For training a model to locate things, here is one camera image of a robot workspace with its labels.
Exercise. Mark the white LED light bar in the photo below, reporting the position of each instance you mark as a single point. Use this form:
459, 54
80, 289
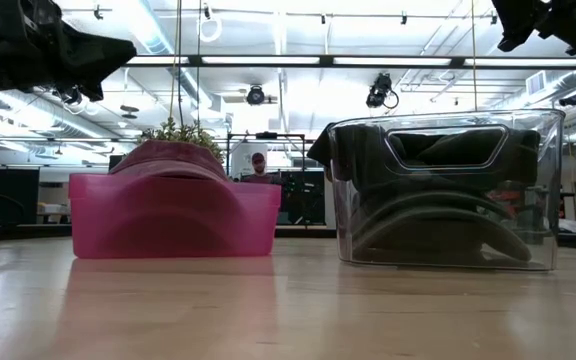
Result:
393, 61
260, 59
523, 62
160, 59

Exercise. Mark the round black overhead camera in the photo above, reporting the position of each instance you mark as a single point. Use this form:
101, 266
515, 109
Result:
255, 94

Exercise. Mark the dark baseball cap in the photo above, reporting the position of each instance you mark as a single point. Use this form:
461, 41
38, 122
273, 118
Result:
443, 235

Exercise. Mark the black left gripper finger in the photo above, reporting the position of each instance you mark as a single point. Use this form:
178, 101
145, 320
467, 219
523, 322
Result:
98, 55

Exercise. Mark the black security camera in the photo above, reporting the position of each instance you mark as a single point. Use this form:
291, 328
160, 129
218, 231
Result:
570, 99

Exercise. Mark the black overhead frame bar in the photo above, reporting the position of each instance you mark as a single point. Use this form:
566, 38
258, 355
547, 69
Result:
195, 59

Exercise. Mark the clear plastic bin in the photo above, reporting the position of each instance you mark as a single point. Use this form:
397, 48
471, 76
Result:
548, 200

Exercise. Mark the black background rig frame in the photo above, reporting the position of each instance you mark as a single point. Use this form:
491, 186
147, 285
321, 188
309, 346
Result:
227, 150

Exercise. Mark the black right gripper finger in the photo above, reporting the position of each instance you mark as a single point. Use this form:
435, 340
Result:
520, 20

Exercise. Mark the white board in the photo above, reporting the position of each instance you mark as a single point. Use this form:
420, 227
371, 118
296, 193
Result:
242, 157

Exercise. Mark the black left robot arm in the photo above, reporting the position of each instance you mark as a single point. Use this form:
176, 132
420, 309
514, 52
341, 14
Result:
13, 20

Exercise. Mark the green artificial plant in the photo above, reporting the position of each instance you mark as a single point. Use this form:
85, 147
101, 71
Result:
188, 134

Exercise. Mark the person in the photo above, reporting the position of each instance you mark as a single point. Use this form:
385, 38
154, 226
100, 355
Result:
258, 162

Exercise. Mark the black partition panel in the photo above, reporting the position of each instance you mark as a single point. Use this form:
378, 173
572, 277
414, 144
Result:
303, 197

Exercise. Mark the black aluminium table frame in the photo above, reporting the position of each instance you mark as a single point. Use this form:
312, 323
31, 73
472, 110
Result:
303, 231

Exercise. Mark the pink translucent plastic bin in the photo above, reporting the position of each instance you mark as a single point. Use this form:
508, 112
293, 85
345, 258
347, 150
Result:
84, 225

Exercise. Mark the grey washed baseball cap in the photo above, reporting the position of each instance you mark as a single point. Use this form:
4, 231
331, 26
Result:
448, 150

